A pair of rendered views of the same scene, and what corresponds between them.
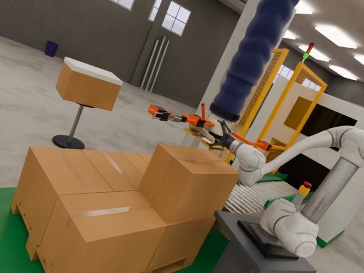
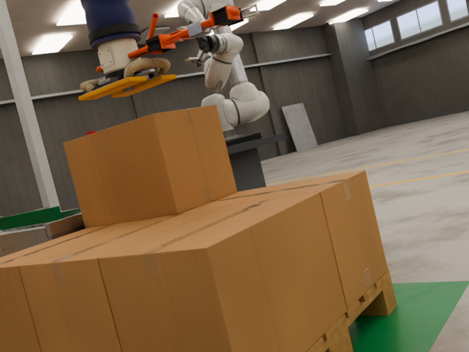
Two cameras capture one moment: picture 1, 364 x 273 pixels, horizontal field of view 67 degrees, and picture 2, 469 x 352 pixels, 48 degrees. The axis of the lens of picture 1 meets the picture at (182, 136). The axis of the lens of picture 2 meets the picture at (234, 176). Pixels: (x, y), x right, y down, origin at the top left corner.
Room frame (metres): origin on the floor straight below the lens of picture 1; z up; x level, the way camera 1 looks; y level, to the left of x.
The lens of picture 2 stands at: (1.77, 2.19, 0.76)
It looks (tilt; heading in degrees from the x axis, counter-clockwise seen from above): 4 degrees down; 267
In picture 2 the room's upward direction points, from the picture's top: 14 degrees counter-clockwise
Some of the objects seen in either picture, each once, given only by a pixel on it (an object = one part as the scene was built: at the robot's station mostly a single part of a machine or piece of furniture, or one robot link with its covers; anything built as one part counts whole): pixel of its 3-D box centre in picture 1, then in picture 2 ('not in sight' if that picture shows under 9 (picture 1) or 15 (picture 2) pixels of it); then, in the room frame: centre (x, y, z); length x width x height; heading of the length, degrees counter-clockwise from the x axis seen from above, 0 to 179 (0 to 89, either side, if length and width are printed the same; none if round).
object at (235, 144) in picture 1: (236, 147); (216, 44); (1.56, -0.32, 1.23); 0.09 x 0.06 x 0.09; 140
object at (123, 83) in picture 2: (203, 131); (110, 85); (2.06, -0.13, 1.13); 0.34 x 0.10 x 0.05; 140
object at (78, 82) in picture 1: (89, 84); not in sight; (3.24, 1.29, 0.82); 0.60 x 0.40 x 0.40; 132
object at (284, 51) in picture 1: (232, 127); not in sight; (3.50, -0.54, 1.05); 0.87 x 0.10 x 2.10; 12
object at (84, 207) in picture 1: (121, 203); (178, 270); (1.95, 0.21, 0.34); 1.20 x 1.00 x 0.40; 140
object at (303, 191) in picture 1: (278, 231); not in sight; (2.39, -1.20, 0.50); 0.07 x 0.07 x 1.00; 50
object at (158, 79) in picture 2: (220, 143); (142, 83); (1.94, -0.28, 1.13); 0.34 x 0.10 x 0.05; 140
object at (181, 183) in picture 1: (190, 181); (149, 167); (1.99, -0.21, 0.74); 0.60 x 0.40 x 0.40; 139
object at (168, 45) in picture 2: (196, 120); (160, 44); (1.81, -0.04, 1.23); 0.10 x 0.08 x 0.06; 50
